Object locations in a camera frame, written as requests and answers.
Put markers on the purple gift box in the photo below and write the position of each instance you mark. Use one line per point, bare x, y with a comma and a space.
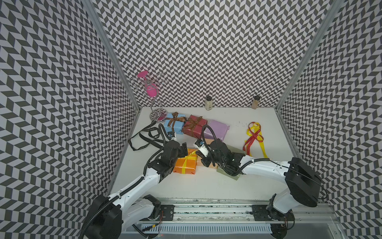
220, 129

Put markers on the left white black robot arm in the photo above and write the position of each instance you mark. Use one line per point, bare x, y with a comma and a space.
109, 216

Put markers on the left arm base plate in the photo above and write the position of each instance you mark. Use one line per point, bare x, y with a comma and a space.
166, 213

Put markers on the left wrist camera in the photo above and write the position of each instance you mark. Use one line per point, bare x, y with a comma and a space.
171, 136

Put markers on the orange gift box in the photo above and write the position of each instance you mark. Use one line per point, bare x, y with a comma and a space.
179, 163

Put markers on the silver pink jewelry stand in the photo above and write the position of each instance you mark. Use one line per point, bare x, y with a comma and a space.
151, 84

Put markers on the yellow ribbon of peach box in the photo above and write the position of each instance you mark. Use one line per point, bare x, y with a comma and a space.
258, 140

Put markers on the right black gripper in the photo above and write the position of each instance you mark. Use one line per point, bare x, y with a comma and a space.
204, 159

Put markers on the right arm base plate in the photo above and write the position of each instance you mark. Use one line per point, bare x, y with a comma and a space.
262, 213

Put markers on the green gift box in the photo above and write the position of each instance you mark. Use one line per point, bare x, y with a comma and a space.
221, 171

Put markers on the black ribbon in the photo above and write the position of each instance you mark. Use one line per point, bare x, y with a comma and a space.
151, 135

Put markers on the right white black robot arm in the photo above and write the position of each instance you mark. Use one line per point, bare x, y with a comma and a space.
303, 184

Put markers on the aluminium front rail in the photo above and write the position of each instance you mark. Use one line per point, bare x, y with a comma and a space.
203, 211

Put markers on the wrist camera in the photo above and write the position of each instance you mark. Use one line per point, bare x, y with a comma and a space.
171, 136
202, 147

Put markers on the light spice jar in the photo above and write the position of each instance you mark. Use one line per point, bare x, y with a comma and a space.
208, 103

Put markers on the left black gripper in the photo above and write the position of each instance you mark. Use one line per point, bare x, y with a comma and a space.
183, 150

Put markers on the peach gift box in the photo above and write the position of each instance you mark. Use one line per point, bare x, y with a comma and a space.
210, 140

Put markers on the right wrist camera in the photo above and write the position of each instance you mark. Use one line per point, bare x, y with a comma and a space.
202, 147

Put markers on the blue gift box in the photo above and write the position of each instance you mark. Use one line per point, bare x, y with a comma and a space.
174, 122

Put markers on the red gift box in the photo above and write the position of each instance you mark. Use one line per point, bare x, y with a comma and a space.
198, 131

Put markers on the brown spice jar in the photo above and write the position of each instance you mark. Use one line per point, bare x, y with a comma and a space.
255, 103

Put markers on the brown ribbon on red box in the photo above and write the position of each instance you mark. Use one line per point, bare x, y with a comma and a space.
193, 123

